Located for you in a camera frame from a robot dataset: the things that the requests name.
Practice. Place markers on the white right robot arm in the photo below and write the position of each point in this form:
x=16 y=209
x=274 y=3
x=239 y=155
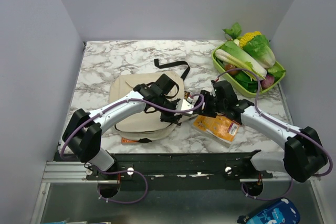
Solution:
x=302 y=156

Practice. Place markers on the purple onion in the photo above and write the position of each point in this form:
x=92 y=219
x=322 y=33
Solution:
x=267 y=82

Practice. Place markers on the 169-Storey Treehouse book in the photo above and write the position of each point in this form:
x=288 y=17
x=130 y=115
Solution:
x=186 y=95

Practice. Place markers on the yellow orange paperback book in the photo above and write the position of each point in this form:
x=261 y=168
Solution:
x=220 y=129

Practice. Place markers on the aluminium frame rail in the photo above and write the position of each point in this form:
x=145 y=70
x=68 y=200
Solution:
x=75 y=172

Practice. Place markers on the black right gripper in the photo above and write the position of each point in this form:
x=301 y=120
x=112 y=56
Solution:
x=206 y=112

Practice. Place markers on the dark green leafy vegetable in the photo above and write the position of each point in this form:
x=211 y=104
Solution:
x=246 y=82

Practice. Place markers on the yellow corn cob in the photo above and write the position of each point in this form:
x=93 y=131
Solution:
x=243 y=40

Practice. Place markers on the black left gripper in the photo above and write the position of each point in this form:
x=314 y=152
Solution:
x=173 y=118

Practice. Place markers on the napa cabbage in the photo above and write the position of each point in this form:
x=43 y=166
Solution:
x=231 y=53

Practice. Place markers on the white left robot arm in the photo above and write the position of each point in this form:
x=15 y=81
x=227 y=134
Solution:
x=85 y=129

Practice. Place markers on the green plastic vegetable tray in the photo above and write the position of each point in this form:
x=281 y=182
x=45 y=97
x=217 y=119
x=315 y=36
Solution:
x=278 y=74

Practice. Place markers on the green lettuce head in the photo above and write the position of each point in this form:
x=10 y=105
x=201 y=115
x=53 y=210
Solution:
x=259 y=48

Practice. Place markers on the cream canvas backpack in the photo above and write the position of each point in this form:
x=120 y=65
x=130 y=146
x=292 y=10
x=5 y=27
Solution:
x=147 y=127

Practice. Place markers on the brown mushroom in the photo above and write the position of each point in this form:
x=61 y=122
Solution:
x=231 y=69

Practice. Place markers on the blue shark pencil case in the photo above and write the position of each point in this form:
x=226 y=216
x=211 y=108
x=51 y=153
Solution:
x=281 y=210

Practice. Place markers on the green leaf sprig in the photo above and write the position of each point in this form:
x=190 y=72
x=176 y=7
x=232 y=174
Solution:
x=234 y=32

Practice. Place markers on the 78-Storey Treehouse book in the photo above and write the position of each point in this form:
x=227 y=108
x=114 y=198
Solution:
x=125 y=141

